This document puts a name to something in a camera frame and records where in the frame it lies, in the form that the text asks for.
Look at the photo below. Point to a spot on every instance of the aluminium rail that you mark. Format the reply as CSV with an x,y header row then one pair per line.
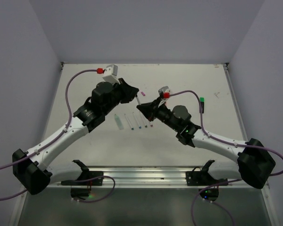
x,y
164,176

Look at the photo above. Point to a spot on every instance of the light green highlighter body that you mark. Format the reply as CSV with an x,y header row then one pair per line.
x,y
118,122

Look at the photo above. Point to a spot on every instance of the blue capped white marker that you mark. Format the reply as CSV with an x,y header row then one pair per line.
x,y
137,121

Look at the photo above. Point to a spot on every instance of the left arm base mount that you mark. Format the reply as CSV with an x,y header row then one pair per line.
x,y
78,174

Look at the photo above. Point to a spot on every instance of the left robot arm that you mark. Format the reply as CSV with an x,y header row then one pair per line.
x,y
31,167

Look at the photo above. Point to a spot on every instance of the teal capped white marker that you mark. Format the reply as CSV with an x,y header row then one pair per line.
x,y
129,123

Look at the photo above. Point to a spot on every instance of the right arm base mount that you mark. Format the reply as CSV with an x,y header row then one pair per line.
x,y
200,177

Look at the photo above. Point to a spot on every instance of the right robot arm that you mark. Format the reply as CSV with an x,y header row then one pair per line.
x,y
248,161

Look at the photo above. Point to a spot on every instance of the dark green capped marker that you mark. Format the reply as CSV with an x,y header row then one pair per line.
x,y
144,122

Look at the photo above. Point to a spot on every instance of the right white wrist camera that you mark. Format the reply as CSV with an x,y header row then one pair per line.
x,y
164,94

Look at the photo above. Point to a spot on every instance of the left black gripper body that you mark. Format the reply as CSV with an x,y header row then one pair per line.
x,y
116,96

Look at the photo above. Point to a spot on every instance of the black green highlighter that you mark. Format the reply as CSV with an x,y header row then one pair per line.
x,y
202,103

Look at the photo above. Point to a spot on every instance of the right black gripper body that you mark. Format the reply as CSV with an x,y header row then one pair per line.
x,y
161,113

